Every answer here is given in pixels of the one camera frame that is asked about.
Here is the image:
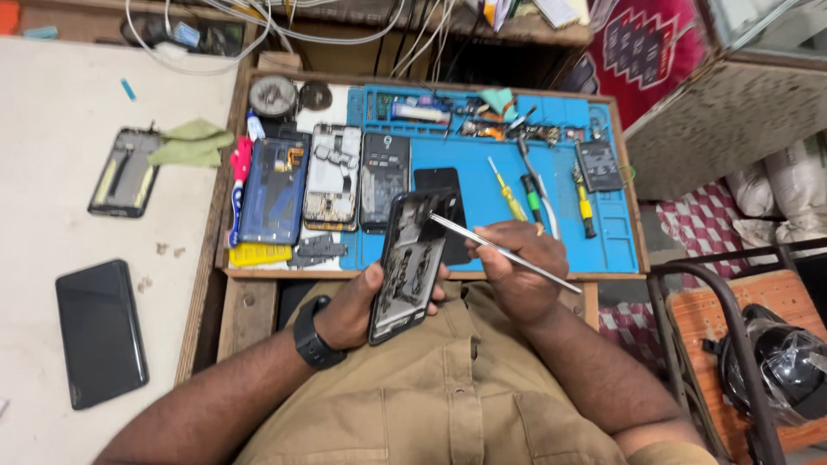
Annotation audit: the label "black helmet in plastic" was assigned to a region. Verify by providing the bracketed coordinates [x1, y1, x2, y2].
[702, 304, 827, 427]

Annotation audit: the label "yellow handled screwdriver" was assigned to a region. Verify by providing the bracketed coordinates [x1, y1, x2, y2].
[487, 155, 529, 223]

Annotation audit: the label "dark open phone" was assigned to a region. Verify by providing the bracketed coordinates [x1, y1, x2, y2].
[359, 132, 412, 235]

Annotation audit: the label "grey phone frame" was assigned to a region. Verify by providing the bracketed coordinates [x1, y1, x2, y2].
[87, 127, 162, 219]

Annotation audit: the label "green handled screwdriver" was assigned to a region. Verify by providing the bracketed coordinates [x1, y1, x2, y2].
[521, 174, 545, 226]

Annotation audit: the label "person's right hand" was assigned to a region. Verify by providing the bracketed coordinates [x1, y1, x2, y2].
[465, 220, 571, 327]

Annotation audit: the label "white cables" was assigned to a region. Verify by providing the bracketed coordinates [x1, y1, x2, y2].
[124, 0, 460, 80]

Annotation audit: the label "black phone frame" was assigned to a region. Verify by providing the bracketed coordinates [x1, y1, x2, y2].
[367, 189, 461, 346]

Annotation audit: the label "green cloth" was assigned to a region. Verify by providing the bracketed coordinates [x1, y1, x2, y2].
[147, 119, 235, 169]

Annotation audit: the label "blue silicone repair mat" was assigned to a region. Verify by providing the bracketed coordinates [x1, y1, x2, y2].
[340, 84, 640, 274]

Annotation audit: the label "yellow plastic piece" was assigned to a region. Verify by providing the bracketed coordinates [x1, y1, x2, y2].
[229, 242, 293, 268]

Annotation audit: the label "orange chair seat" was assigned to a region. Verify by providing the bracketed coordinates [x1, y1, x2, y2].
[667, 270, 827, 456]

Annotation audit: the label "round metal tin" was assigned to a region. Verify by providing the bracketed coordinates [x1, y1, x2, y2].
[249, 75, 298, 120]

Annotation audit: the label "wooden work tray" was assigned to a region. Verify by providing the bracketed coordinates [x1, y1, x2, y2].
[215, 69, 650, 282]

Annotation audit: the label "black smartphone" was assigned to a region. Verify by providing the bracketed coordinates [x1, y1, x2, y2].
[55, 259, 150, 411]

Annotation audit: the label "yellow black screwdriver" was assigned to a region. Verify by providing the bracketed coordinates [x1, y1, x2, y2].
[571, 164, 598, 240]

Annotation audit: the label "white sacks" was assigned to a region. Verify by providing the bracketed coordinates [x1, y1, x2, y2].
[725, 131, 827, 246]

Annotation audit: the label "white open phone chassis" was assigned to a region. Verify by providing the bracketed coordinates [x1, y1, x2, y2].
[303, 123, 363, 232]

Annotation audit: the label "phone battery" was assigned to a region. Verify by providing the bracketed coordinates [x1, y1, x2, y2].
[575, 139, 625, 193]

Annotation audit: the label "khaki shirt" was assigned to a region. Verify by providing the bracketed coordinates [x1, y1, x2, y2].
[233, 281, 721, 465]

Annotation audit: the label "blue phone back cover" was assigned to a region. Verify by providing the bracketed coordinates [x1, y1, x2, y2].
[238, 137, 311, 246]

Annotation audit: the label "heap of small phone parts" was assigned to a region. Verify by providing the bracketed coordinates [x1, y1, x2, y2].
[366, 87, 579, 147]

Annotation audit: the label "dark round lid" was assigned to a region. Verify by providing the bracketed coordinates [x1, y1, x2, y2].
[299, 81, 333, 112]

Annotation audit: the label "red blue toothbrush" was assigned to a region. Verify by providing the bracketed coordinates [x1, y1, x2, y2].
[228, 136, 254, 249]

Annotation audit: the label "wooden shelf with clutter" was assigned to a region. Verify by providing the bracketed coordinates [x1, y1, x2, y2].
[0, 0, 594, 65]

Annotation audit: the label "black phone screen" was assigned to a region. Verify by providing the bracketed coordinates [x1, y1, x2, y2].
[413, 167, 473, 267]

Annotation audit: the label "metal chair frame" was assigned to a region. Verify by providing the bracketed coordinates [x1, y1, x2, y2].
[647, 238, 827, 465]

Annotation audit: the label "red patterned cloth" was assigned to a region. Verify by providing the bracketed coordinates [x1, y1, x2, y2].
[560, 0, 709, 132]

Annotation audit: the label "grey phone shield plates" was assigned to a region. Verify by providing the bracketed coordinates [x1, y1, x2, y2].
[287, 233, 348, 270]

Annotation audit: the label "black wristwatch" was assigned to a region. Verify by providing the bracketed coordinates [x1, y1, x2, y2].
[292, 295, 348, 371]

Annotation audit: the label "checkered red white cloth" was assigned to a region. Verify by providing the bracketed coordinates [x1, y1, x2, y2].
[597, 181, 758, 375]

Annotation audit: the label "person's left hand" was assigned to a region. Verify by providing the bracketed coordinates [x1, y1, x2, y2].
[313, 261, 451, 351]

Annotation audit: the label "metal tweezers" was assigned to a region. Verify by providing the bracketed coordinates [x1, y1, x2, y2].
[428, 212, 583, 295]

